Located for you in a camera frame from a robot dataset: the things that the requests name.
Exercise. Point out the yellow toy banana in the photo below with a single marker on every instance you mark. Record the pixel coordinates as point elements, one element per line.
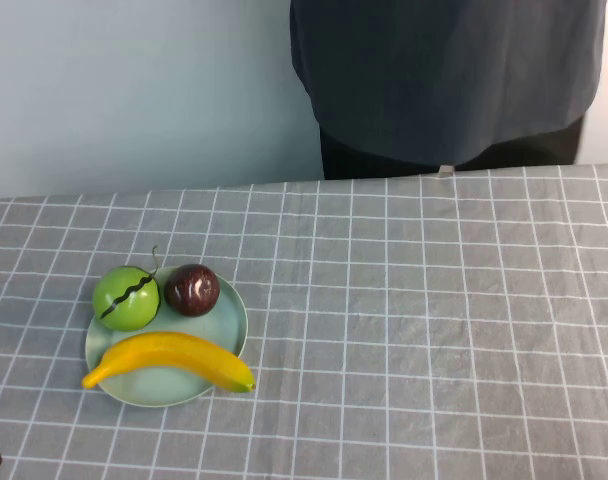
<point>174,350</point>

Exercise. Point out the person in dark shirt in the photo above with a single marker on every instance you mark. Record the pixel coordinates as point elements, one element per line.
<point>434,75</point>

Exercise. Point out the black trousers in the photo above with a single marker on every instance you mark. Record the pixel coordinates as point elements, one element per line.
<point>354,162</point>

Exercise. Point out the dark red toy plum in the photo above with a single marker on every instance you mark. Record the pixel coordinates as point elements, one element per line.
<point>191,295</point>

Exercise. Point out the small grey table clip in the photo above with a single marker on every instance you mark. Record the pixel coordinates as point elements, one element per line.
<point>446,172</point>

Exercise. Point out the green apple toy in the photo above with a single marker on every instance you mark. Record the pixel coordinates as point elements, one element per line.
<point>134,312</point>

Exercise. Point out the light green round plate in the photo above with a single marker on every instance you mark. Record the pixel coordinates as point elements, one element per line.
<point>159,386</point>

